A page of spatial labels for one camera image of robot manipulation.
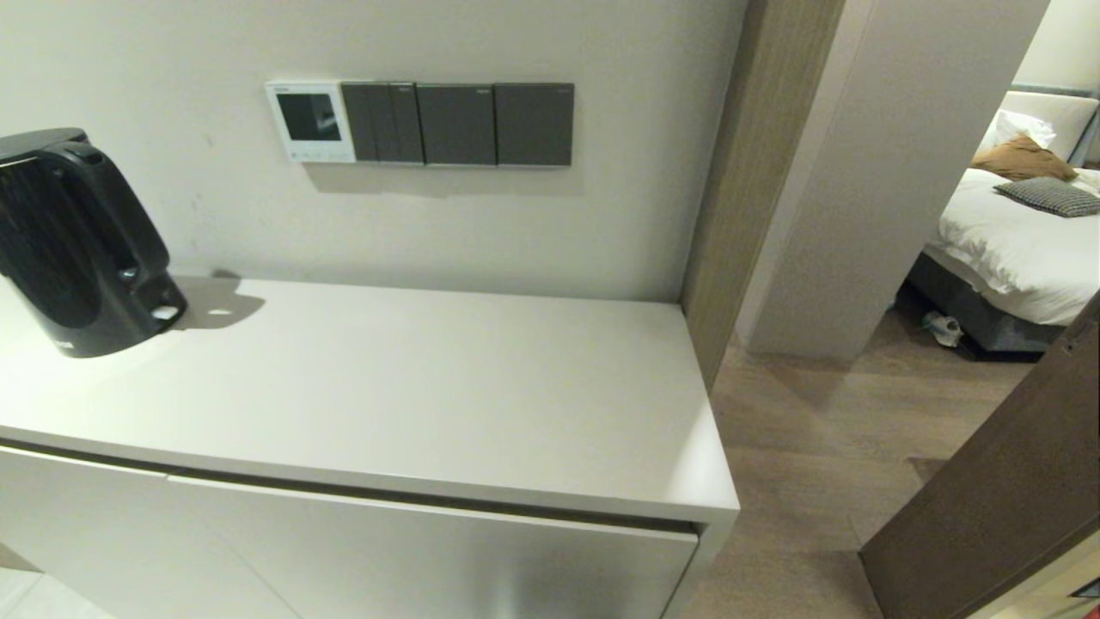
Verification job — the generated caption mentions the checkered grey cushion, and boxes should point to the checkered grey cushion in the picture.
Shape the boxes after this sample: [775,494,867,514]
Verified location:
[994,176,1100,218]

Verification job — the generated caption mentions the light wood door frame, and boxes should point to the light wood door frame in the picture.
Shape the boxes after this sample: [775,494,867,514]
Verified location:
[681,0,848,392]

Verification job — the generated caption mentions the white pillow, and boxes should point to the white pillow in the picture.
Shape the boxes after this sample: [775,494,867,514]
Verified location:
[975,109,1058,157]

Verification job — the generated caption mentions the dark grey double rocker switch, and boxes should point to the dark grey double rocker switch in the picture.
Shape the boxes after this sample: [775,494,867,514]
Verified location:
[340,82,425,165]

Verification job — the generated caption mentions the white cabinet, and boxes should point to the white cabinet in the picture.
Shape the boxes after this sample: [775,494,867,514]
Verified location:
[0,275,742,619]

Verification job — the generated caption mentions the white slippers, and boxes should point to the white slippers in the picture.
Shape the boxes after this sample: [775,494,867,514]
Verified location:
[921,309,965,349]

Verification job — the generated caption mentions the white bed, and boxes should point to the white bed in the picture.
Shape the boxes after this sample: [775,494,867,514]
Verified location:
[924,166,1100,328]

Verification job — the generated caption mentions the brown wooden door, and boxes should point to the brown wooden door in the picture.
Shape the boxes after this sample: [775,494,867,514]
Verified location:
[859,292,1100,619]

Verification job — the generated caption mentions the white wall thermostat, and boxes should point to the white wall thermostat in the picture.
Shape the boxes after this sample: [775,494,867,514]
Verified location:
[265,81,357,164]

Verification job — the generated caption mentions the white cabinet door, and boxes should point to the white cabinet door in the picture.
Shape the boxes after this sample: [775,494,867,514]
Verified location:
[0,445,302,619]
[168,475,700,619]

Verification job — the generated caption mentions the dark grey wall switch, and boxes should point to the dark grey wall switch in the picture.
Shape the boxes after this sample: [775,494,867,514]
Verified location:
[494,83,575,168]
[417,83,498,167]

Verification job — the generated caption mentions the brown cushion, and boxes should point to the brown cushion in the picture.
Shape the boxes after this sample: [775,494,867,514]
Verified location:
[971,133,1079,183]

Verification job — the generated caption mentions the cream upholstered headboard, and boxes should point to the cream upholstered headboard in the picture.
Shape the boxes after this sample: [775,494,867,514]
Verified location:
[999,83,1100,164]

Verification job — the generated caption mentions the black electric kettle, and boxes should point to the black electric kettle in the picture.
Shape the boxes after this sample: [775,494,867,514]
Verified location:
[0,127,188,359]

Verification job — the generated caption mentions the dark grey bed base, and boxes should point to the dark grey bed base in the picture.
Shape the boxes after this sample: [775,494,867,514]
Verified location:
[896,252,1068,355]

